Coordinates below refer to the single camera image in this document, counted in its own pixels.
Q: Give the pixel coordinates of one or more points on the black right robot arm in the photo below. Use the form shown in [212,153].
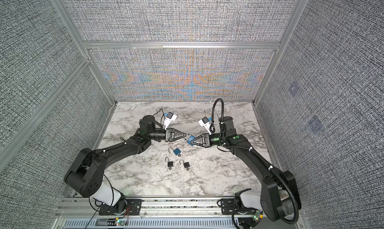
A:
[279,198]

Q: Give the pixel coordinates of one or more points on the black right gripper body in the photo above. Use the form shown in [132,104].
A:
[207,137]

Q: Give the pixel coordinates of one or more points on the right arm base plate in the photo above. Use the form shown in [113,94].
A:
[234,206]

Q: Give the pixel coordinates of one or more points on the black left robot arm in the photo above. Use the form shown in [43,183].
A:
[86,173]

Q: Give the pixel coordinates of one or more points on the blue padlock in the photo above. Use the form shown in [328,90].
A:
[175,151]
[189,140]

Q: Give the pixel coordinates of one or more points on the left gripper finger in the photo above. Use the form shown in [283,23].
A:
[177,133]
[181,138]

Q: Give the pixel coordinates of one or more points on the aluminium front rail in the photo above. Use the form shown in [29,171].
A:
[167,212]

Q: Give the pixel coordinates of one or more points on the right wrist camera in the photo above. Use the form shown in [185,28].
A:
[208,124]

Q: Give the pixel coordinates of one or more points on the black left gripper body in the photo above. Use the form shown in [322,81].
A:
[168,135]

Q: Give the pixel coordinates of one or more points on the black padlock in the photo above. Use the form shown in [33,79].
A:
[170,163]
[186,165]

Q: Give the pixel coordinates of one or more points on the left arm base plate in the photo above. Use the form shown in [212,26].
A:
[126,207]

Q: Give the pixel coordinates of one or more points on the black padlock right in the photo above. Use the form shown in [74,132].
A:
[186,165]

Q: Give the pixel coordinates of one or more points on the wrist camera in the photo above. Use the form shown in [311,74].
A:
[169,117]
[208,124]

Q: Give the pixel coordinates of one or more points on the black padlock left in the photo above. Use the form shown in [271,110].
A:
[170,163]

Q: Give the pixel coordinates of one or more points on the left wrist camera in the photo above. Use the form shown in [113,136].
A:
[169,117]

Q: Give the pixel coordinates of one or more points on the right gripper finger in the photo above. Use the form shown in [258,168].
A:
[197,138]
[196,144]

